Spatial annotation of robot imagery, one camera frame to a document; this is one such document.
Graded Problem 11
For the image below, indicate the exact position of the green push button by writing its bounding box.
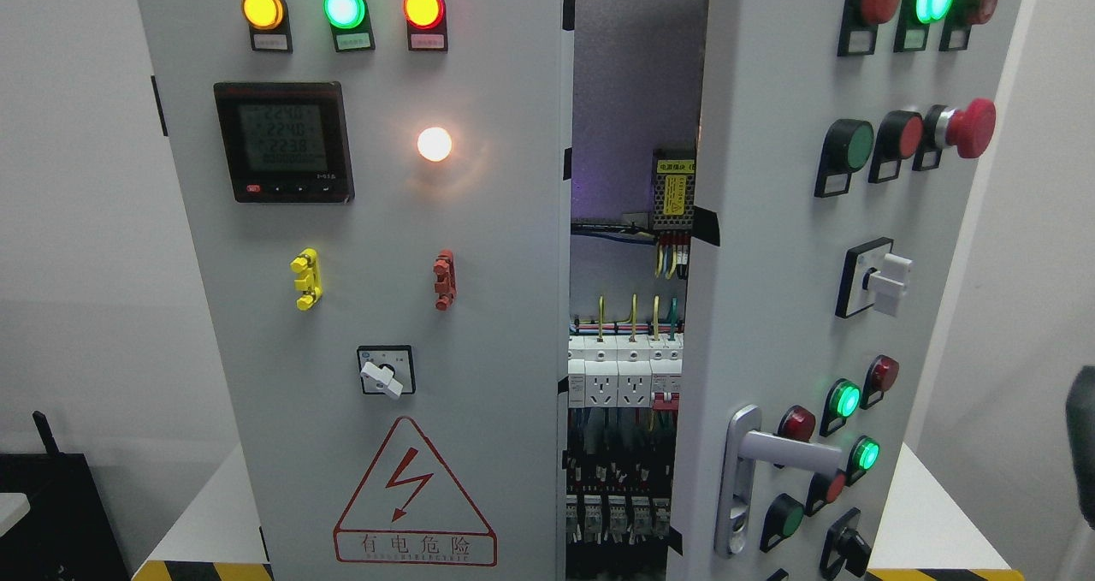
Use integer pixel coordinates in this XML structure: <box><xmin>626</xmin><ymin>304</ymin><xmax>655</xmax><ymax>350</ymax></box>
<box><xmin>814</xmin><ymin>118</ymin><xmax>873</xmax><ymax>198</ymax></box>
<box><xmin>760</xmin><ymin>493</ymin><xmax>805</xmax><ymax>553</ymax></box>

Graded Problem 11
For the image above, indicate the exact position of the dark red buzzer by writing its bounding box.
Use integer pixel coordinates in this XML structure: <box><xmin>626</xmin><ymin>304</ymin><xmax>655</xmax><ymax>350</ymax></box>
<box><xmin>938</xmin><ymin>0</ymin><xmax>998</xmax><ymax>51</ymax></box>

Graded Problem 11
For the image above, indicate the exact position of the green indicator light top right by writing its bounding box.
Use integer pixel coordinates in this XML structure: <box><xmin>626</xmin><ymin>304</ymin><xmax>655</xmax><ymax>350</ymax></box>
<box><xmin>894</xmin><ymin>0</ymin><xmax>953</xmax><ymax>53</ymax></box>

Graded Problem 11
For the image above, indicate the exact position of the green push button lower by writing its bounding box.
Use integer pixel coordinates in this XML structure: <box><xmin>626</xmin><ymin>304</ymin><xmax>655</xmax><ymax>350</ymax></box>
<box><xmin>760</xmin><ymin>493</ymin><xmax>805</xmax><ymax>553</ymax></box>

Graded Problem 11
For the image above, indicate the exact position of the white rotary switch left door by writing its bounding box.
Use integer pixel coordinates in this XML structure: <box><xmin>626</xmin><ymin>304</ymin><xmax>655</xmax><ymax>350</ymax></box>
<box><xmin>357</xmin><ymin>346</ymin><xmax>416</xmax><ymax>399</ymax></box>

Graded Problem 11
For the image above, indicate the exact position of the red indicator light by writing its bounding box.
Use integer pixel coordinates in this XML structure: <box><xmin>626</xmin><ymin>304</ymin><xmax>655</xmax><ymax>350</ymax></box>
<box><xmin>837</xmin><ymin>0</ymin><xmax>901</xmax><ymax>57</ymax></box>
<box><xmin>860</xmin><ymin>355</ymin><xmax>900</xmax><ymax>409</ymax></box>
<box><xmin>775</xmin><ymin>405</ymin><xmax>817</xmax><ymax>443</ymax></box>

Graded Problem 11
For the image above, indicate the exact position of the red indicator light top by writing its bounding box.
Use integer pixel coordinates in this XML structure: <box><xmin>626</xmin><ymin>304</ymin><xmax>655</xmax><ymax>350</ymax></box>
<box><xmin>837</xmin><ymin>0</ymin><xmax>901</xmax><ymax>57</ymax></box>

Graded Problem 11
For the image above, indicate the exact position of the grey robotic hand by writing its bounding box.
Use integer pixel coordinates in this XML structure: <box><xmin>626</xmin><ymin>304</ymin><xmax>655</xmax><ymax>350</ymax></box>
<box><xmin>1065</xmin><ymin>365</ymin><xmax>1095</xmax><ymax>528</ymax></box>

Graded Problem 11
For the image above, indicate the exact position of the black selector knob switch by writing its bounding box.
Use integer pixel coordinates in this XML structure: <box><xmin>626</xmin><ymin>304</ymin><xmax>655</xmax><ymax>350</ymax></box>
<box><xmin>819</xmin><ymin>507</ymin><xmax>872</xmax><ymax>580</ymax></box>

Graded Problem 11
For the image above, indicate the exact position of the white rotary switch upper right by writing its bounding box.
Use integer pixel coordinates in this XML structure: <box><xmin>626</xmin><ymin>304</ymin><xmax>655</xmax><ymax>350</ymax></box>
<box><xmin>834</xmin><ymin>237</ymin><xmax>914</xmax><ymax>318</ymax></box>

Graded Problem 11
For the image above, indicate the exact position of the yellow plastic clip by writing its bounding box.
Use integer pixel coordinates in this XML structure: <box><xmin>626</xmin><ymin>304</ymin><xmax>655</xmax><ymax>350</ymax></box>
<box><xmin>290</xmin><ymin>248</ymin><xmax>323</xmax><ymax>311</ymax></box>

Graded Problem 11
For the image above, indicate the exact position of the silver door handle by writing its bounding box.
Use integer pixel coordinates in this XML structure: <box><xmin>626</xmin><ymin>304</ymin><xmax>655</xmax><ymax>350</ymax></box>
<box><xmin>714</xmin><ymin>403</ymin><xmax>843</xmax><ymax>559</ymax></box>

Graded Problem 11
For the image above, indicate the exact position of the red push button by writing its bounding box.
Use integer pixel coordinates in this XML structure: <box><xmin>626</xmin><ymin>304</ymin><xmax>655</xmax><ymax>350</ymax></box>
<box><xmin>868</xmin><ymin>111</ymin><xmax>924</xmax><ymax>184</ymax></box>
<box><xmin>805</xmin><ymin>470</ymin><xmax>846</xmax><ymax>516</ymax></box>

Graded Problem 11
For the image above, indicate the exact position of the black digital power meter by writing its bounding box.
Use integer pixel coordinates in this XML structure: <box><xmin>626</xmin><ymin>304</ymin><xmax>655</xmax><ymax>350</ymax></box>
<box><xmin>214</xmin><ymin>81</ymin><xmax>355</xmax><ymax>204</ymax></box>

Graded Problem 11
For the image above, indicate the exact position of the red-orange indicator light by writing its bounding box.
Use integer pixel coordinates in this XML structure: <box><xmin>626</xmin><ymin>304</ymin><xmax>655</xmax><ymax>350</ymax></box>
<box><xmin>403</xmin><ymin>0</ymin><xmax>448</xmax><ymax>53</ymax></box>

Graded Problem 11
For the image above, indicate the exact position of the green push button upper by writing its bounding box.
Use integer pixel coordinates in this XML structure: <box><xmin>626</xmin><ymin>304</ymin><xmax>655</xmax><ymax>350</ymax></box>
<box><xmin>814</xmin><ymin>118</ymin><xmax>873</xmax><ymax>198</ymax></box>

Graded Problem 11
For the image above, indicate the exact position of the red push button upper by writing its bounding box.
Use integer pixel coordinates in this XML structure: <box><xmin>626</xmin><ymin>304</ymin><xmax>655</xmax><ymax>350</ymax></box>
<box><xmin>868</xmin><ymin>111</ymin><xmax>924</xmax><ymax>184</ymax></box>

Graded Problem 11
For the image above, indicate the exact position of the red push button lower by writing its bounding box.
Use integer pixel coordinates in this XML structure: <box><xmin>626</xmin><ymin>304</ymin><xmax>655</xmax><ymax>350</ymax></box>
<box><xmin>805</xmin><ymin>470</ymin><xmax>846</xmax><ymax>516</ymax></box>

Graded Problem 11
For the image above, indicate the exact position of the green indicator light lower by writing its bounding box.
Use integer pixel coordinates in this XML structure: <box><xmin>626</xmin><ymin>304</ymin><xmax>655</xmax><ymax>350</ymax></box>
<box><xmin>845</xmin><ymin>435</ymin><xmax>880</xmax><ymax>486</ymax></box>

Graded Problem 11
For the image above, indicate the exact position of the green indicator light middle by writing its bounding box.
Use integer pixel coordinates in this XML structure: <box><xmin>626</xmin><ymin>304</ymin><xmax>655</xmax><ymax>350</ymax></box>
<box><xmin>819</xmin><ymin>377</ymin><xmax>861</xmax><ymax>437</ymax></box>

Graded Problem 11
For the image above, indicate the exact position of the red plastic clip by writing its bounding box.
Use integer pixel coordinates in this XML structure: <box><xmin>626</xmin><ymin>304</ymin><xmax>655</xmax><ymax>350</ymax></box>
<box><xmin>433</xmin><ymin>249</ymin><xmax>457</xmax><ymax>311</ymax></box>

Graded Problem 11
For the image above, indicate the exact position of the red emergency stop button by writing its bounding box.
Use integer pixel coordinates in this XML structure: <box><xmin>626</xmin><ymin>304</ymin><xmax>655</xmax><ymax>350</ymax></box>
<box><xmin>914</xmin><ymin>98</ymin><xmax>998</xmax><ymax>171</ymax></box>

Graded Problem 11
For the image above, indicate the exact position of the red indicator light middle right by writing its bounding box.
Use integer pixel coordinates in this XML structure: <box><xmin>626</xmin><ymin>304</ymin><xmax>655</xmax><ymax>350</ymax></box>
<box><xmin>860</xmin><ymin>355</ymin><xmax>900</xmax><ymax>409</ymax></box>

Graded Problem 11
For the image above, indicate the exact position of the metal mesh power supply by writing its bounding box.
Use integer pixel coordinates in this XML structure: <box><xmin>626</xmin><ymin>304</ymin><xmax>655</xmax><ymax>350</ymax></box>
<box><xmin>650</xmin><ymin>147</ymin><xmax>696</xmax><ymax>233</ymax></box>

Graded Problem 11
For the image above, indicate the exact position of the black box with antenna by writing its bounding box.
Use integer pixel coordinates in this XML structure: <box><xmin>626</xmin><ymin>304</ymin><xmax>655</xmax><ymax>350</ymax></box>
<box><xmin>1</xmin><ymin>411</ymin><xmax>130</xmax><ymax>580</ymax></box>

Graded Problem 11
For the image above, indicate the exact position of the white socket breaker row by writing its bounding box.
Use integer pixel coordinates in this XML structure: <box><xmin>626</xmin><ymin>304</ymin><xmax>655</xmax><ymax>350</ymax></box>
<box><xmin>565</xmin><ymin>333</ymin><xmax>684</xmax><ymax>411</ymax></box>

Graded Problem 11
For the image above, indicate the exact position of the white glowing lamp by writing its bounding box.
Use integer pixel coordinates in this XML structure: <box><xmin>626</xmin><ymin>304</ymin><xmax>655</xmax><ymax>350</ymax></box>
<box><xmin>416</xmin><ymin>126</ymin><xmax>453</xmax><ymax>163</ymax></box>

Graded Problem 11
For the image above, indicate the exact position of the grey cabinet door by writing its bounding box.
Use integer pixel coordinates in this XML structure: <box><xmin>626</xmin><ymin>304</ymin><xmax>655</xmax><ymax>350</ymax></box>
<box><xmin>667</xmin><ymin>0</ymin><xmax>1021</xmax><ymax>580</ymax></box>
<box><xmin>139</xmin><ymin>0</ymin><xmax>570</xmax><ymax>580</ymax></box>

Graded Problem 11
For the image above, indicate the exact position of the yellow indicator light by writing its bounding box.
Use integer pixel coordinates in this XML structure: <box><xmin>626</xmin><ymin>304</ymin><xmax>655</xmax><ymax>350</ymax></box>
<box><xmin>241</xmin><ymin>0</ymin><xmax>293</xmax><ymax>53</ymax></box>

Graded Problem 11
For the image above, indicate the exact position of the red indicator light middle left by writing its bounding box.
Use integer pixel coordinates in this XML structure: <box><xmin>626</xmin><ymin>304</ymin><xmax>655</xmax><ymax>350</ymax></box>
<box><xmin>775</xmin><ymin>405</ymin><xmax>817</xmax><ymax>443</ymax></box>

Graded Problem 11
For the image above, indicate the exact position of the red electric hazard sign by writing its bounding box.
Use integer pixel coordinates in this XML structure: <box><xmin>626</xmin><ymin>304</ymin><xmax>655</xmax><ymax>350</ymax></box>
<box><xmin>333</xmin><ymin>416</ymin><xmax>498</xmax><ymax>566</ymax></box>

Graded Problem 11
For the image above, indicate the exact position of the green indicator light left door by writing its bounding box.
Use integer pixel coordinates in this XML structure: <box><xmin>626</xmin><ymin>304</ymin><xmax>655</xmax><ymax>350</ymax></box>
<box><xmin>323</xmin><ymin>0</ymin><xmax>376</xmax><ymax>53</ymax></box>

